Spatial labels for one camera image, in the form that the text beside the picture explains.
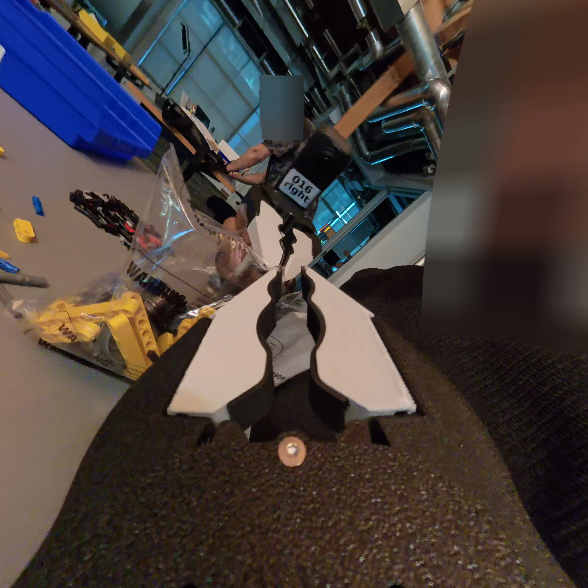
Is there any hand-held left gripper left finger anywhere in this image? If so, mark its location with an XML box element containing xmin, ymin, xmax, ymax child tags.
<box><xmin>167</xmin><ymin>266</ymin><xmax>283</xmax><ymax>423</ymax></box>

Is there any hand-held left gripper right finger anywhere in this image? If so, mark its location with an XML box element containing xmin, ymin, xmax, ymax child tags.
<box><xmin>301</xmin><ymin>266</ymin><xmax>418</xmax><ymax>421</ymax></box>

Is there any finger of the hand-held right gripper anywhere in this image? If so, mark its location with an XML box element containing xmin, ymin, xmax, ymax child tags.
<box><xmin>248</xmin><ymin>202</ymin><xmax>289</xmax><ymax>274</ymax></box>
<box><xmin>284</xmin><ymin>226</ymin><xmax>323</xmax><ymax>279</ymax></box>

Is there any clear plastic bag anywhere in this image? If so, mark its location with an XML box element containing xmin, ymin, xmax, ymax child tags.
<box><xmin>131</xmin><ymin>145</ymin><xmax>273</xmax><ymax>314</ymax></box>

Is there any blue plastic bin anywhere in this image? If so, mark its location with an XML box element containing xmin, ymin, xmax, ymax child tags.
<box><xmin>0</xmin><ymin>0</ymin><xmax>163</xmax><ymax>162</ymax></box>

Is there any bag of yellow beams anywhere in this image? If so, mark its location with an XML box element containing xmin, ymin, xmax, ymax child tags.
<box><xmin>8</xmin><ymin>271</ymin><xmax>217</xmax><ymax>383</ymax></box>

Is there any black device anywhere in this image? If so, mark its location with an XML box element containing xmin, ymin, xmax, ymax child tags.
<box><xmin>161</xmin><ymin>98</ymin><xmax>227</xmax><ymax>183</ymax></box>

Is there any pile of black red pins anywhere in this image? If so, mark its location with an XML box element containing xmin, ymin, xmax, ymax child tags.
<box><xmin>69</xmin><ymin>189</ymin><xmax>162</xmax><ymax>250</ymax></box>

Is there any grey axle piece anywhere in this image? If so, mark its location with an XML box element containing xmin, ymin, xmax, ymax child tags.
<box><xmin>0</xmin><ymin>273</ymin><xmax>49</xmax><ymax>289</ymax></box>

